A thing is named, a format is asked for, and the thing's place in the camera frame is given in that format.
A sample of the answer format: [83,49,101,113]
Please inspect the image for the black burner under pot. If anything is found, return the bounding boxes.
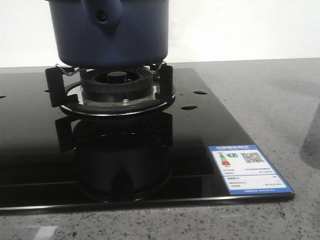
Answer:
[80,67,153,102]

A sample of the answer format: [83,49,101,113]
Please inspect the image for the black pot support under pot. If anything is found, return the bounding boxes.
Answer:
[45,63,175,117]

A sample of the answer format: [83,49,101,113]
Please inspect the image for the dark blue cooking pot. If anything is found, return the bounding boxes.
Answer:
[48,0,169,69]

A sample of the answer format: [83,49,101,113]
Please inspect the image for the black glass gas stove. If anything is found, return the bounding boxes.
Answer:
[0,68,294,215]

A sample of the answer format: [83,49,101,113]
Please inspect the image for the blue energy label sticker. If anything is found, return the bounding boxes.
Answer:
[208,145,293,195]

